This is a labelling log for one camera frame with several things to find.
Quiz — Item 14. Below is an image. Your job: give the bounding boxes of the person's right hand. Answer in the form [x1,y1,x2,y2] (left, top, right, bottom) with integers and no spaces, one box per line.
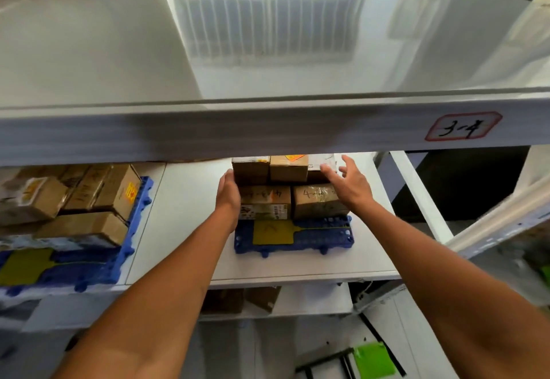
[320,154,375,214]

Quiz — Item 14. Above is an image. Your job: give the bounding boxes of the person's left hand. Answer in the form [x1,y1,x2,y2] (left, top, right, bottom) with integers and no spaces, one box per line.
[214,169,241,234]

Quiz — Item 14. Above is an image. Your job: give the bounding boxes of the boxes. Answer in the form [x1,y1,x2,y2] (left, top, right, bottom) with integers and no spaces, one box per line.
[0,164,143,251]
[231,153,351,222]

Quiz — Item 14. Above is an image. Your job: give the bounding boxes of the blue plastic pallet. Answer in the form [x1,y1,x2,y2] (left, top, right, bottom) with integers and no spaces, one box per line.
[0,176,154,298]
[234,214,355,259]

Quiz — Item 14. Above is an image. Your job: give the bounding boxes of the yellow tag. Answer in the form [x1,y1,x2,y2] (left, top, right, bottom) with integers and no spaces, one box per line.
[252,219,344,246]
[0,247,54,287]

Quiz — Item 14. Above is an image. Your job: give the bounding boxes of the wide brown cardboard box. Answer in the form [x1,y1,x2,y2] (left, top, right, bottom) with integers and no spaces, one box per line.
[202,289,246,316]

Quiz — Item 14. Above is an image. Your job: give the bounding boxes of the slim brown cardboard box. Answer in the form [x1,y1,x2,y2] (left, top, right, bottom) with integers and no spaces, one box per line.
[245,286,282,314]

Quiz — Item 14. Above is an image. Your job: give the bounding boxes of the white metal shelving rack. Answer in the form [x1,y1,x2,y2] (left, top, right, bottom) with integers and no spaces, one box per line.
[0,0,550,379]

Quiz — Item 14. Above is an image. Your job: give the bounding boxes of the person's right forearm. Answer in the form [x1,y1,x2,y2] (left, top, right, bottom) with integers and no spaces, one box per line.
[352,200,550,379]

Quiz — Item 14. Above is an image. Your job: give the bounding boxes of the person's left forearm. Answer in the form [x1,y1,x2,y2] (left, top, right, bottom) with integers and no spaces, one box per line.
[51,211,237,379]

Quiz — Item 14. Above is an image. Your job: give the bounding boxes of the red-bordered white sticker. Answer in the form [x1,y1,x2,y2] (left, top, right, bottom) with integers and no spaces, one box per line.
[425,111,504,142]

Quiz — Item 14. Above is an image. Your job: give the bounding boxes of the green plastic sheet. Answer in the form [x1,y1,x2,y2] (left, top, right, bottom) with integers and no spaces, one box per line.
[353,342,398,379]

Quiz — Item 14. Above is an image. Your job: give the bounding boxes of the grey metal frame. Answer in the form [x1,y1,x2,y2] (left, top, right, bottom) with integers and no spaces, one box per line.
[295,348,356,379]

